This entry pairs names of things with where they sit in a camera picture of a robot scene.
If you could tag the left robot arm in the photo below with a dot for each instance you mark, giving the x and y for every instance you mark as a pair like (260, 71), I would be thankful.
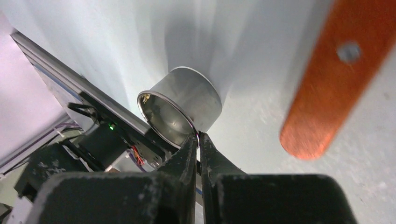
(92, 152)

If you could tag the orange handled scraper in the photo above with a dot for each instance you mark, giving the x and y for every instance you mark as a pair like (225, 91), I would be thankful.
(354, 41)

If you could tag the aluminium frame rail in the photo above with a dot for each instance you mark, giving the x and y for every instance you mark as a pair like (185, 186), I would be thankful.
(90, 107)

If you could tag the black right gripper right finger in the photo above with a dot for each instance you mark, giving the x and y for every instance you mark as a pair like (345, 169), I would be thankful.
(232, 196)

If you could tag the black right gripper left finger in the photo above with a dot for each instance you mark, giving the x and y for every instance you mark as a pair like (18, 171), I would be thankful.
(163, 196)

